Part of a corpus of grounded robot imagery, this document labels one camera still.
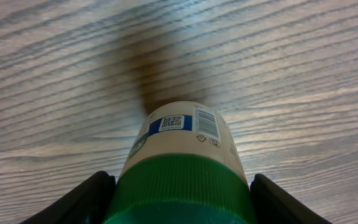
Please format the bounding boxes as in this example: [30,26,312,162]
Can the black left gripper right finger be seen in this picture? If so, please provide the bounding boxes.
[250,174,331,224]

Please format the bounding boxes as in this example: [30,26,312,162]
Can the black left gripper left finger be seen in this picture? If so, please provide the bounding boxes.
[22,170,116,224]

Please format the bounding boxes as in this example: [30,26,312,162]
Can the green lid white jar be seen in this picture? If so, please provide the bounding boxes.
[104,101,257,223]

